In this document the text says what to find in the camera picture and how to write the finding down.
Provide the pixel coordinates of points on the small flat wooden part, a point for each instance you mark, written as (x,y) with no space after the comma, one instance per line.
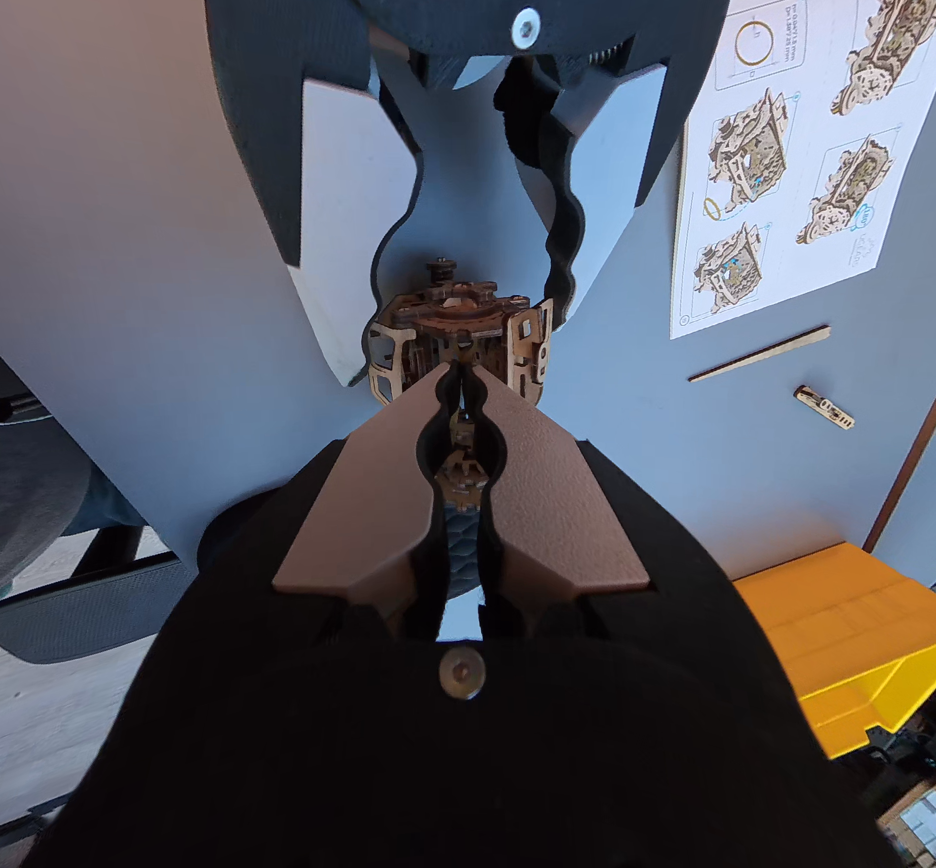
(825,407)

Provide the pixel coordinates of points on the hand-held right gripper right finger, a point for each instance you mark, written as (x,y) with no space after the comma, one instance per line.
(563,509)

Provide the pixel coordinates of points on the printed instruction sheet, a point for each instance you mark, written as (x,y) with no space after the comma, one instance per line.
(797,151)

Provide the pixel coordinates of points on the yellow plastic box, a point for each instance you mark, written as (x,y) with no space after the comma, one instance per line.
(833,626)

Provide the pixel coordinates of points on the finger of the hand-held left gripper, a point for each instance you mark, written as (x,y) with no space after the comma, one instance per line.
(344,195)
(621,144)

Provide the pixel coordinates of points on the black mesh office chair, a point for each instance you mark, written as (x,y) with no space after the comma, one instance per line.
(80,612)

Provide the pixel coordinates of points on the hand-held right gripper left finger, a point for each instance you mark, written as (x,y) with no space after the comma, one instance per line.
(365,495)

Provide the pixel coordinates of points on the cardboard box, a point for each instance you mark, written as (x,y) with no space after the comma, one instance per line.
(910,828)

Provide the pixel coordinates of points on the small wooden gear piece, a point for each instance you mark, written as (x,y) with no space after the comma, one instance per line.
(462,473)

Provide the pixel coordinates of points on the wooden model assembly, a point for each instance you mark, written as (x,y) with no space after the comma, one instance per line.
(453,308)

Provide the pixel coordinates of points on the thin wooden stick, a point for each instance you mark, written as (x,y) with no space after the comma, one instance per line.
(760,354)

